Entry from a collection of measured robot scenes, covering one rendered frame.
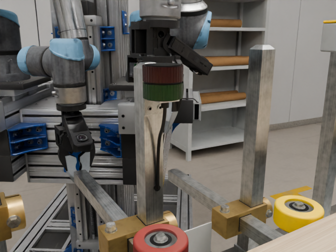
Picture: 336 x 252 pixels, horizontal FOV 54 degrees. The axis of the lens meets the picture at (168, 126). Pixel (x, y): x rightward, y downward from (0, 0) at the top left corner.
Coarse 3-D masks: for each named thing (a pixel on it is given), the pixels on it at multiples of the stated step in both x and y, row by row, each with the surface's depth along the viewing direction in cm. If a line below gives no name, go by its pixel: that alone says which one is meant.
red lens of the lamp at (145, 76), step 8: (144, 72) 47; (152, 72) 46; (160, 72) 46; (168, 72) 46; (176, 72) 46; (144, 80) 47; (152, 80) 46; (160, 80) 46; (168, 80) 46; (176, 80) 47
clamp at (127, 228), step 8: (136, 216) 60; (168, 216) 60; (104, 224) 58; (120, 224) 58; (128, 224) 58; (136, 224) 58; (144, 224) 57; (176, 224) 60; (104, 232) 55; (120, 232) 55; (128, 232) 55; (104, 240) 55; (112, 240) 54; (120, 240) 54; (104, 248) 55; (112, 248) 54; (120, 248) 55
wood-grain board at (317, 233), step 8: (328, 216) 54; (312, 224) 52; (320, 224) 52; (328, 224) 52; (296, 232) 50; (304, 232) 50; (312, 232) 50; (320, 232) 50; (328, 232) 50; (272, 240) 48; (280, 240) 48; (288, 240) 48; (296, 240) 48; (304, 240) 48; (312, 240) 48; (320, 240) 48; (328, 240) 48; (256, 248) 46; (264, 248) 46; (272, 248) 46; (280, 248) 46; (288, 248) 46; (296, 248) 46; (304, 248) 46; (312, 248) 46; (320, 248) 46; (328, 248) 46
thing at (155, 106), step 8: (144, 64) 48; (152, 64) 48; (160, 64) 48; (168, 64) 48; (176, 64) 48; (144, 104) 51; (152, 104) 52; (160, 104) 53; (168, 104) 49; (144, 112) 52; (152, 112) 52; (160, 112) 53; (160, 128) 51; (160, 136) 52
